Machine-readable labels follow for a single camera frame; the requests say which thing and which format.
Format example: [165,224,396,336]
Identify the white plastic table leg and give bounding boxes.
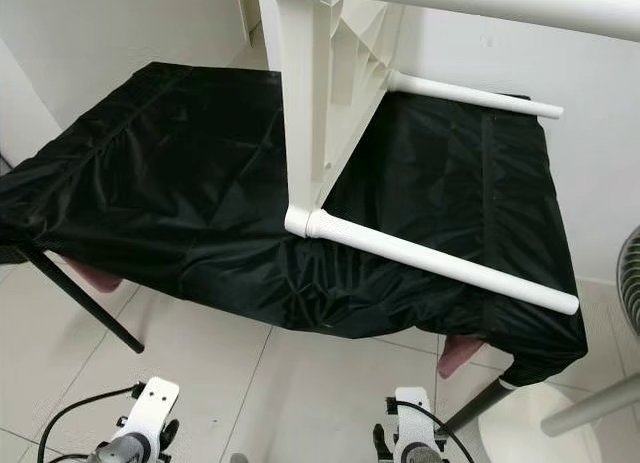
[388,71,564,120]
[305,208,581,316]
[305,0,640,42]

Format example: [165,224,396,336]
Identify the white plastic children table top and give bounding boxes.
[265,0,409,239]

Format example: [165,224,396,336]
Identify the pink table with black legs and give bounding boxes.
[15,243,521,434]

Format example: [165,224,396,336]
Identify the black table cloth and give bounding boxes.
[0,61,589,389]

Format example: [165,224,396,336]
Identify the grey floor fan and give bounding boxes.
[615,226,640,339]

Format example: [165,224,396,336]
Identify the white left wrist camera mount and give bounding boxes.
[125,376,181,449]

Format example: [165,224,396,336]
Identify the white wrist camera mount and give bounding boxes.
[125,376,181,449]
[390,386,436,454]

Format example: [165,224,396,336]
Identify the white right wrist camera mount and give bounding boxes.
[390,386,436,454]

